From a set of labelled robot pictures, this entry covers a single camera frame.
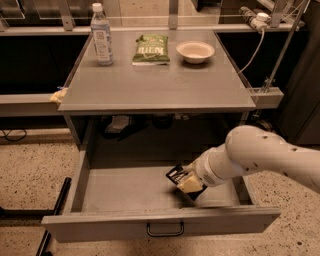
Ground green kettle chips bag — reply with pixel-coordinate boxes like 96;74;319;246
132;34;170;65

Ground white power strip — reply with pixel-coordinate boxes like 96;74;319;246
239;6;270;33

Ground black floor frame bar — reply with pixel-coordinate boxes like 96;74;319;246
0;177;72;256

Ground black cable loop left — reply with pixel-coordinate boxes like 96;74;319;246
0;128;28;142

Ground grey open top drawer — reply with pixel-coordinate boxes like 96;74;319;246
42;135;280;242

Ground yellow sponge on rail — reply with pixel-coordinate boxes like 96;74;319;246
50;88;68;104

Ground black rxbar chocolate bar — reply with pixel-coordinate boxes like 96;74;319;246
166;164;207;200

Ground clear plastic water bottle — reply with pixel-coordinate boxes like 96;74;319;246
91;3;114;66

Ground grey right rail bracket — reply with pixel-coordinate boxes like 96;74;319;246
247;87;284;109

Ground black items under counter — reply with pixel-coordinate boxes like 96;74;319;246
98;115;148;141

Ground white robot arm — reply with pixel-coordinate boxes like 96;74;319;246
177;125;320;193

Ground metal stand pole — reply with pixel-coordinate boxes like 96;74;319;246
260;0;310;93

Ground grey cabinet counter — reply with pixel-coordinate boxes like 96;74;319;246
57;29;257;148

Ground white paper bowl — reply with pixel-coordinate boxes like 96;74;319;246
176;41;215;64

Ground grey metal side rail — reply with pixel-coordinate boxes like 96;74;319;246
0;94;61;117

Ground black drawer handle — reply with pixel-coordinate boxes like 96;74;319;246
146;222;185;238

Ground white power cable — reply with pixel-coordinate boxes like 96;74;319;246
237;27;266;76

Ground black cable bundle on floor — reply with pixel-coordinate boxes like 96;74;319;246
249;118;274;132

